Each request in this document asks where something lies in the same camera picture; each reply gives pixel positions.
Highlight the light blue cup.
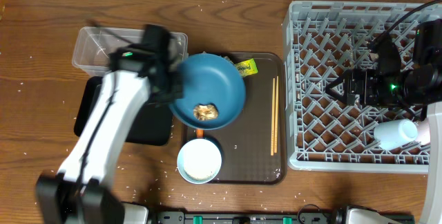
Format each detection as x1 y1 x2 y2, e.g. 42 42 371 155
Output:
374 119 418 151

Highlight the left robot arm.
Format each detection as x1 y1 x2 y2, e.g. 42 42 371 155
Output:
35 25 183 223

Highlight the pink small cup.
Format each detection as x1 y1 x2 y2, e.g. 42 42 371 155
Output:
415 118 430 145

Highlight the yellow green snack wrapper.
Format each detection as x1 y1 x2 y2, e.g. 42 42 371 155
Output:
235 59 258 77

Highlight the orange carrot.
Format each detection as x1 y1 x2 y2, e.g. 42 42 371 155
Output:
196 129 204 138

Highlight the brown food scrap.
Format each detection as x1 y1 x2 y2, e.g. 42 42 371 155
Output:
193 104 219 121

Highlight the light blue rice bowl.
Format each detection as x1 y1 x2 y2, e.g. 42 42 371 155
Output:
177 138 222 185

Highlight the grey dishwasher rack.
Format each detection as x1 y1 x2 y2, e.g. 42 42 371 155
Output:
282 1 441 174

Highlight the brown serving tray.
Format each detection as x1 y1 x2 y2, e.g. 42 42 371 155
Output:
204 53 287 185

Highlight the left wooden chopstick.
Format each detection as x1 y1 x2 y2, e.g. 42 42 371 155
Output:
271 78 276 156

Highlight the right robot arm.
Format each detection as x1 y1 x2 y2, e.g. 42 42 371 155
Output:
325 19 441 223

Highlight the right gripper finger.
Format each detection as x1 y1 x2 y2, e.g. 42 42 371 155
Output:
325 75 345 91
325 88 345 104

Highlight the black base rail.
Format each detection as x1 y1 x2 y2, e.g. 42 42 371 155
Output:
120 203 415 224

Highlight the blue plate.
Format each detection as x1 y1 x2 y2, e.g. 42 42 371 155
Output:
169 53 246 130

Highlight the black tray bin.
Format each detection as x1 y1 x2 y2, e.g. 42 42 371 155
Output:
73 76 173 146

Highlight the clear plastic bin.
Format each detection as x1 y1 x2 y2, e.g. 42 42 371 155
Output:
72 27 189 77

